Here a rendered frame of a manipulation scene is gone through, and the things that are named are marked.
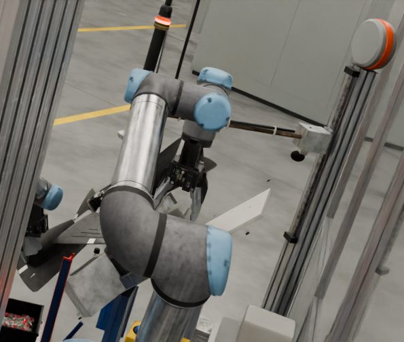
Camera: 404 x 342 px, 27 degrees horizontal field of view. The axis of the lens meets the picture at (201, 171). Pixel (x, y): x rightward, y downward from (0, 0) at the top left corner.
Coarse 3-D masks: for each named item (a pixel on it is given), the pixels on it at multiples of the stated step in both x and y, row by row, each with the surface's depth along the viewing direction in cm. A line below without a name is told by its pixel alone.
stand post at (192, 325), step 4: (196, 308) 270; (200, 308) 270; (196, 312) 271; (200, 312) 278; (192, 316) 271; (196, 316) 271; (192, 320) 272; (196, 320) 271; (192, 324) 272; (196, 324) 280; (188, 328) 273; (192, 328) 273; (188, 332) 273; (192, 332) 273; (184, 336) 275; (188, 336) 274; (192, 336) 281
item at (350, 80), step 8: (352, 72) 268; (360, 72) 269; (352, 80) 271; (344, 88) 273; (344, 96) 272; (344, 104) 273; (336, 112) 275; (336, 120) 275; (320, 160) 280; (320, 168) 281; (312, 176) 283; (312, 184) 282; (304, 200) 285; (304, 208) 285; (296, 224) 288; (288, 232) 290; (296, 232) 288; (288, 240) 288; (296, 240) 288
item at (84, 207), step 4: (92, 188) 297; (88, 192) 299; (92, 192) 290; (88, 196) 293; (84, 200) 296; (84, 204) 292; (80, 208) 296; (84, 208) 289; (88, 208) 285; (80, 212) 293
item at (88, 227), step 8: (88, 216) 250; (96, 216) 251; (80, 224) 245; (88, 224) 245; (96, 224) 245; (64, 232) 241; (72, 232) 240; (80, 232) 240; (88, 232) 239; (96, 232) 240; (56, 240) 237; (64, 240) 236; (72, 240) 235; (80, 240) 235; (88, 240) 234; (96, 240) 234
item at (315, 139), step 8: (304, 128) 272; (312, 128) 273; (320, 128) 277; (328, 128) 276; (304, 136) 271; (312, 136) 271; (320, 136) 272; (328, 136) 273; (296, 144) 275; (304, 144) 271; (312, 144) 272; (320, 144) 273; (328, 144) 274; (312, 152) 273; (320, 152) 275
